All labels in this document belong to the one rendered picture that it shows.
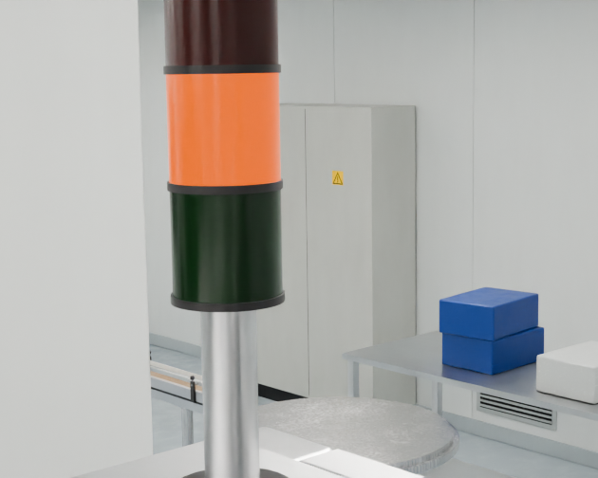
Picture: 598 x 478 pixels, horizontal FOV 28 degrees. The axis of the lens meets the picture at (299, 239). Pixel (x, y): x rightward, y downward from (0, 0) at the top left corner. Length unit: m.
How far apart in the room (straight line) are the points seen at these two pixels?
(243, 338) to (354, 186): 6.94
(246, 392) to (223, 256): 0.07
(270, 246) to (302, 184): 7.30
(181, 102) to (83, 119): 1.63
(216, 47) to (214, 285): 0.10
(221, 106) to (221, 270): 0.07
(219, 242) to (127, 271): 1.71
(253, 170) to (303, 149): 7.28
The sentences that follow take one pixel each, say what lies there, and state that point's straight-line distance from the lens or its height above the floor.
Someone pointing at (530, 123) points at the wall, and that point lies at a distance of 7.06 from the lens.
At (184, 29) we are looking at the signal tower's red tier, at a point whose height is 2.32.
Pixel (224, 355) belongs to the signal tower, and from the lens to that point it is 0.52.
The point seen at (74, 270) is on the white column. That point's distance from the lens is 2.14.
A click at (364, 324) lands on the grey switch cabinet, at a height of 0.68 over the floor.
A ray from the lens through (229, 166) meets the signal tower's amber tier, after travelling 0.50.
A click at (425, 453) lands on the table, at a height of 0.93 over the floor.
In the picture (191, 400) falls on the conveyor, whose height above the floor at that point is 0.89.
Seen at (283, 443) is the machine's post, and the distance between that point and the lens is 0.65.
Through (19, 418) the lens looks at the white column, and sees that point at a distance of 2.14.
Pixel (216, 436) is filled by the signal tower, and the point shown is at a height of 2.14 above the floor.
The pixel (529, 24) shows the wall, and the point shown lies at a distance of 7.07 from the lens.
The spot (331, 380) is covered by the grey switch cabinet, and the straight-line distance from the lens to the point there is 7.85.
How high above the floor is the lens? 2.30
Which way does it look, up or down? 8 degrees down
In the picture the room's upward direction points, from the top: 1 degrees counter-clockwise
